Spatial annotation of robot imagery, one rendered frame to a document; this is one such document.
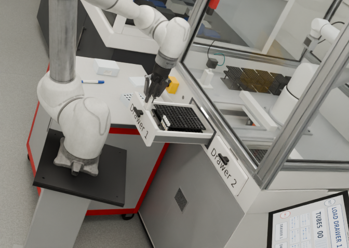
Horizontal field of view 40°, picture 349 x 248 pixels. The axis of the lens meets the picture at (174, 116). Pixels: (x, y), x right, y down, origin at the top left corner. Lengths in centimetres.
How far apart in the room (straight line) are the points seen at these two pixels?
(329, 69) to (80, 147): 98
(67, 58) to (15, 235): 119
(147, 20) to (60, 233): 99
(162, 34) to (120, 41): 98
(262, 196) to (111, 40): 137
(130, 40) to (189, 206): 110
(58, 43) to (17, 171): 140
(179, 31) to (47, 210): 93
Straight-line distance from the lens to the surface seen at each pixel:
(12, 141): 330
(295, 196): 225
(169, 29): 199
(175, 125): 227
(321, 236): 173
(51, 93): 197
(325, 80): 184
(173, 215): 264
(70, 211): 211
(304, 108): 190
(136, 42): 300
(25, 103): 367
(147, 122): 219
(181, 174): 256
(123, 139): 247
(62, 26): 179
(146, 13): 203
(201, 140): 232
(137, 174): 269
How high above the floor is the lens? 204
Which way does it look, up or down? 29 degrees down
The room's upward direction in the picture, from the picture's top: 25 degrees clockwise
